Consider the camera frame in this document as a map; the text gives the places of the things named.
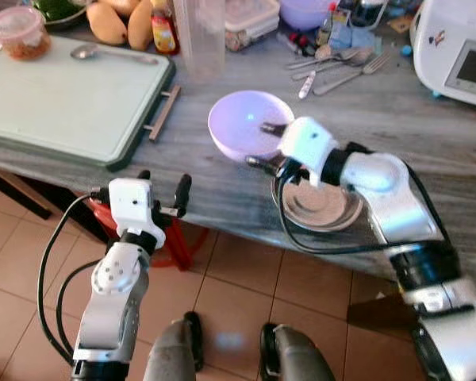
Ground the purple plastic bowl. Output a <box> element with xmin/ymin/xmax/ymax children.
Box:
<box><xmin>208</xmin><ymin>90</ymin><xmax>296</xmax><ymax>164</ymax></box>

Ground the red plastic stool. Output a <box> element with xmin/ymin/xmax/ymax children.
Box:
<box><xmin>87</xmin><ymin>198</ymin><xmax>208</xmax><ymax>271</ymax></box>

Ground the round stainless steel bowl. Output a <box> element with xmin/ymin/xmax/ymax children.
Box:
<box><xmin>271</xmin><ymin>171</ymin><xmax>365</xmax><ymax>233</ymax></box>

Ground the metal fork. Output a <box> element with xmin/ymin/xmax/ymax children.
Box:
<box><xmin>313</xmin><ymin>54</ymin><xmax>393</xmax><ymax>97</ymax></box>

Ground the metal spoon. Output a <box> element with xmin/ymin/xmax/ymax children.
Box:
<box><xmin>292</xmin><ymin>49</ymin><xmax>375</xmax><ymax>81</ymax></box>
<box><xmin>286</xmin><ymin>48</ymin><xmax>359</xmax><ymax>71</ymax></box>
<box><xmin>70</xmin><ymin>44</ymin><xmax>159</xmax><ymax>66</ymax></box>

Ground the pale green cutting board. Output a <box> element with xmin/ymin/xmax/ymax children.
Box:
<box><xmin>0</xmin><ymin>36</ymin><xmax>181</xmax><ymax>171</ymax></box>

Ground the clear lidded plastic container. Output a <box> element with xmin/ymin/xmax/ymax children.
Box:
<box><xmin>225</xmin><ymin>0</ymin><xmax>280</xmax><ymax>51</ymax></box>

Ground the small red-capped bottle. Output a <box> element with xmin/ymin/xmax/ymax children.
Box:
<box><xmin>317</xmin><ymin>2</ymin><xmax>338</xmax><ymax>47</ymax></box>

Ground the tall clear plastic cup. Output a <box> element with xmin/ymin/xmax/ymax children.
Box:
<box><xmin>172</xmin><ymin>0</ymin><xmax>227</xmax><ymax>83</ymax></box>

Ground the lilac mixing bowl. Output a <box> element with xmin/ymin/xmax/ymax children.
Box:
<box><xmin>279</xmin><ymin>0</ymin><xmax>335</xmax><ymax>31</ymax></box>

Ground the blue cloth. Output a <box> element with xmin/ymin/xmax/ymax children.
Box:
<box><xmin>333</xmin><ymin>22</ymin><xmax>375</xmax><ymax>51</ymax></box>

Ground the dark wooden table leg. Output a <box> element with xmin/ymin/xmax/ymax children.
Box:
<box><xmin>0</xmin><ymin>168</ymin><xmax>53</xmax><ymax>221</ymax></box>

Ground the grey left robot leg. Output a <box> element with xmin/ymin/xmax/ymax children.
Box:
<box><xmin>143</xmin><ymin>311</ymin><xmax>206</xmax><ymax>381</ymax></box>

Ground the grey robot leg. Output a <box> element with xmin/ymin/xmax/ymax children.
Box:
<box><xmin>259</xmin><ymin>322</ymin><xmax>339</xmax><ymax>381</ymax></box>
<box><xmin>143</xmin><ymin>311</ymin><xmax>206</xmax><ymax>381</ymax></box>

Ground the orange sauce bottle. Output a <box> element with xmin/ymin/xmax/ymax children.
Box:
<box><xmin>151</xmin><ymin>0</ymin><xmax>180</xmax><ymax>56</ymax></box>

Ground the yellow mango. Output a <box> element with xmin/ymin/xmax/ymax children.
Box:
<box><xmin>127</xmin><ymin>0</ymin><xmax>155</xmax><ymax>51</ymax></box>
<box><xmin>86</xmin><ymin>2</ymin><xmax>129</xmax><ymax>46</ymax></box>

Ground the grey right robot leg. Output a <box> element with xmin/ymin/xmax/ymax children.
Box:
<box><xmin>259</xmin><ymin>322</ymin><xmax>339</xmax><ymax>381</ymax></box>

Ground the green dish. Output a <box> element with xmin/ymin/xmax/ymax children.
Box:
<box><xmin>32</xmin><ymin>0</ymin><xmax>89</xmax><ymax>31</ymax></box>

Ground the white kitchen appliance with screen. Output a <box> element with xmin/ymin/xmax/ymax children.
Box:
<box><xmin>410</xmin><ymin>0</ymin><xmax>476</xmax><ymax>109</ymax></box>

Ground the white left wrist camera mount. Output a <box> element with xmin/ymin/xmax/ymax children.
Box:
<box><xmin>108</xmin><ymin>178</ymin><xmax>157</xmax><ymax>240</ymax></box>

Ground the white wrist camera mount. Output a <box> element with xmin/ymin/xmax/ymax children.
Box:
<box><xmin>277</xmin><ymin>117</ymin><xmax>339</xmax><ymax>186</ymax></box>
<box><xmin>108</xmin><ymin>178</ymin><xmax>157</xmax><ymax>240</ymax></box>

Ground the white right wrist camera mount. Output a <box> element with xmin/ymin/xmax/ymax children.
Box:
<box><xmin>277</xmin><ymin>117</ymin><xmax>339</xmax><ymax>186</ymax></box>

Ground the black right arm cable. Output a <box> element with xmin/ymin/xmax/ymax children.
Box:
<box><xmin>271</xmin><ymin>157</ymin><xmax>455</xmax><ymax>256</ymax></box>

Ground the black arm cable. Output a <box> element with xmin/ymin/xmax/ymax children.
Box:
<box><xmin>271</xmin><ymin>157</ymin><xmax>455</xmax><ymax>256</ymax></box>
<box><xmin>36</xmin><ymin>189</ymin><xmax>112</xmax><ymax>368</ymax></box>

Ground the white-handled small knife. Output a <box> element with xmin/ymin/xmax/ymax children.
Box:
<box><xmin>297</xmin><ymin>70</ymin><xmax>317</xmax><ymax>100</ymax></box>

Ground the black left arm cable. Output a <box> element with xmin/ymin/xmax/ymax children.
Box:
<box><xmin>36</xmin><ymin>189</ymin><xmax>112</xmax><ymax>368</ymax></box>

